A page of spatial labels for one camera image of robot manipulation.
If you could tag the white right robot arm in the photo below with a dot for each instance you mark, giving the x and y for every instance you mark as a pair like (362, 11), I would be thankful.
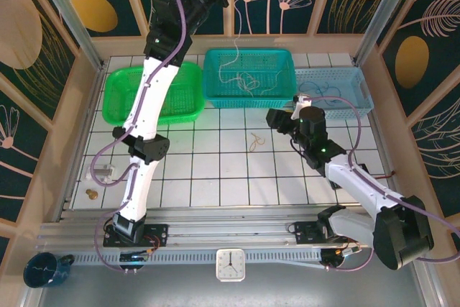
(359, 184)

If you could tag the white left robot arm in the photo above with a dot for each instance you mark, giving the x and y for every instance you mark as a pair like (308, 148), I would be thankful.
(143, 105)

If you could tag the light blue plastic basket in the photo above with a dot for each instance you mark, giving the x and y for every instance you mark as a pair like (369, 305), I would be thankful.
(355, 84)

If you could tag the green plastic basket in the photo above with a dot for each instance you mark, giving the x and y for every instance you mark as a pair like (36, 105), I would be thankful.
(179, 98)

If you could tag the teal plastic basket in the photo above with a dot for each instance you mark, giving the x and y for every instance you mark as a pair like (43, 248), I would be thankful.
(269, 59)

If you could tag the small black controller board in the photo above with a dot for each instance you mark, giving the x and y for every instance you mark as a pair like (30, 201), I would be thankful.
(334, 255)
(133, 258)

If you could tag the white square clock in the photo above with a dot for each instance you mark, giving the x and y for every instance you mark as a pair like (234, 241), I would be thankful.
(230, 264)

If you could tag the clear acrylic block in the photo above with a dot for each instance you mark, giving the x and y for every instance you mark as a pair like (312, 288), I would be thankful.
(102, 172)

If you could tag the small brass knob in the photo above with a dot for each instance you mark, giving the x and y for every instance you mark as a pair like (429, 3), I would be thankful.
(92, 195)

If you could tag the dark blue mug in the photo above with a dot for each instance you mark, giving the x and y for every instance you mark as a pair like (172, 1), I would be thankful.
(39, 271)

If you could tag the aluminium frame post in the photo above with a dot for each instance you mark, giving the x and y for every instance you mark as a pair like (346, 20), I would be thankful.
(72, 23)
(381, 23)

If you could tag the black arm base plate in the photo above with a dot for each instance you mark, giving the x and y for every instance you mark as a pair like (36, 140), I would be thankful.
(305, 231)
(158, 235)

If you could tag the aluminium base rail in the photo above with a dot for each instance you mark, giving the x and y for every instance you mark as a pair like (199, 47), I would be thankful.
(223, 228)

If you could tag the aluminium side rail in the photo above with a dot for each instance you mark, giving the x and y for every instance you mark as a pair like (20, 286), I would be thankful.
(81, 141)

